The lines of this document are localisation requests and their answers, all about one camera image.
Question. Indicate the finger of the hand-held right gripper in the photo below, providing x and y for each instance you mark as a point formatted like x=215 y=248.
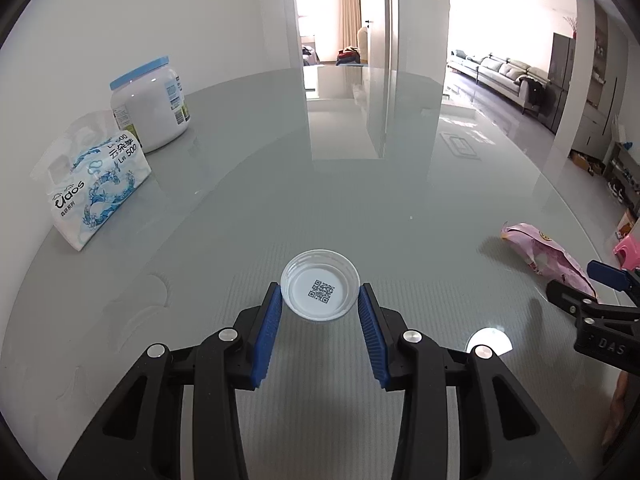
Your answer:
x=570 y=295
x=610 y=274

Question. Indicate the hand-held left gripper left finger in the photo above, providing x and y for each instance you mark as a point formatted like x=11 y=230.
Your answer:
x=262 y=340

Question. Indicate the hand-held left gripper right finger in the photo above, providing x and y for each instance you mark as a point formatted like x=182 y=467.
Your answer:
x=375 y=340

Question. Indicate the pink snack packet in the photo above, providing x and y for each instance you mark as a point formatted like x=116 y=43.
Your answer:
x=547 y=255

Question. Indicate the white plastic lid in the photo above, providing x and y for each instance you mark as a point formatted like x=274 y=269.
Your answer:
x=320 y=285

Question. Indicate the person's right hand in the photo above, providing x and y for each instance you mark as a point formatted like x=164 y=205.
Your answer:
x=617 y=410

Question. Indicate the pink plastic stool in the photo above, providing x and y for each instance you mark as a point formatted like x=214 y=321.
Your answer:
x=629 y=252

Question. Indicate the shoe rack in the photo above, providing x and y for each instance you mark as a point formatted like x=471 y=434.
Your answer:
x=622 y=175

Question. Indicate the cardboard box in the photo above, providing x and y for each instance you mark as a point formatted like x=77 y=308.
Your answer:
x=587 y=164

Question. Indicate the dark grey refrigerator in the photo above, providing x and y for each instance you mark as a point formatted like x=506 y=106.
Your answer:
x=561 y=85

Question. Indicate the blue patterned tissue pack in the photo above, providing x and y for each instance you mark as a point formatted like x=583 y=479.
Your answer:
x=95 y=185

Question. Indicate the grey sofa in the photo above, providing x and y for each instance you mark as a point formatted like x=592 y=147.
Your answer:
x=500 y=72

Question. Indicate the white jar with blue lid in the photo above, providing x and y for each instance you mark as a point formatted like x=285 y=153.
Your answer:
x=150 y=105

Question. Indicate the beige curtain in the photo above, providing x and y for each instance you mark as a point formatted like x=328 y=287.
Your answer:
x=350 y=15

